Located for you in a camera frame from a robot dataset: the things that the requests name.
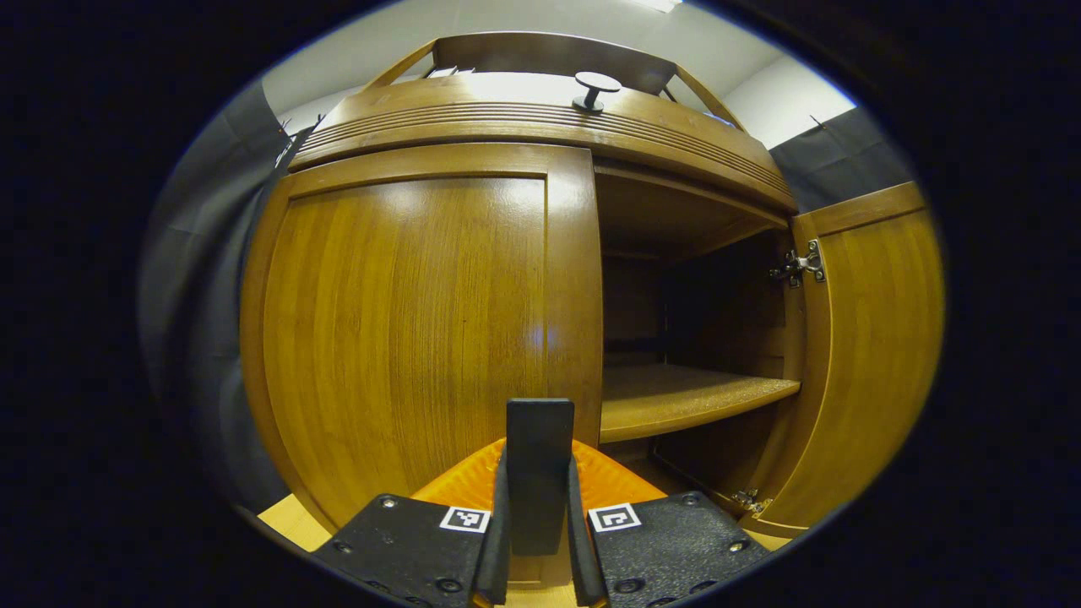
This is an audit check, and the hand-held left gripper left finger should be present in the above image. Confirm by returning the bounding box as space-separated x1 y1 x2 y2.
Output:
311 437 513 608

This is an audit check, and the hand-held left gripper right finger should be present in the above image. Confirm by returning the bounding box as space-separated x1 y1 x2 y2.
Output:
566 439 771 608

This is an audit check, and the round black drawer knob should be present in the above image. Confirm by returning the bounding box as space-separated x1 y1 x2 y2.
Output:
573 71 622 114

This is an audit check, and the wooden shoe cabinet door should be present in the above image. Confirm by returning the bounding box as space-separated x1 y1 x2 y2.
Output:
741 181 947 540
239 142 604 535

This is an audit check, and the wooden inner shelf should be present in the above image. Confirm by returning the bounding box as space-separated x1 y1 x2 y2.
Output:
600 363 801 445

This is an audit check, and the wooden double-door shoe cabinet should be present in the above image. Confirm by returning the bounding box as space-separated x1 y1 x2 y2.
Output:
239 31 947 541

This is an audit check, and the wooden cabinet drawer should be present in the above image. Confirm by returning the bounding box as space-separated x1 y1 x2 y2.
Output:
290 72 797 212

